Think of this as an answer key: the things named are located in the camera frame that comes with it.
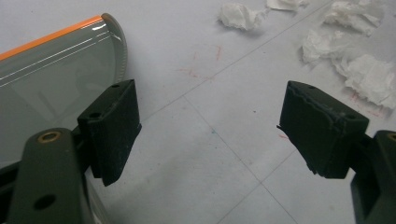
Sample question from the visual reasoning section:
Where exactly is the white table cover board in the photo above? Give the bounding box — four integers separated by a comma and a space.
0, 0, 396, 224

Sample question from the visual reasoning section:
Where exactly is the grey dustpan with orange edge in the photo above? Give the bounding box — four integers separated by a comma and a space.
0, 12, 129, 224

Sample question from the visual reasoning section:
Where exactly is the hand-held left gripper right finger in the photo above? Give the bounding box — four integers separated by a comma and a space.
276, 80, 370, 180

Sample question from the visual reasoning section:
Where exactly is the pile of white paper scraps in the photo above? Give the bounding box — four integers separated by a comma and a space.
217, 0, 396, 110

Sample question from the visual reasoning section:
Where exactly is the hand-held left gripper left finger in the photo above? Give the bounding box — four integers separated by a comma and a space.
77, 78, 143, 187

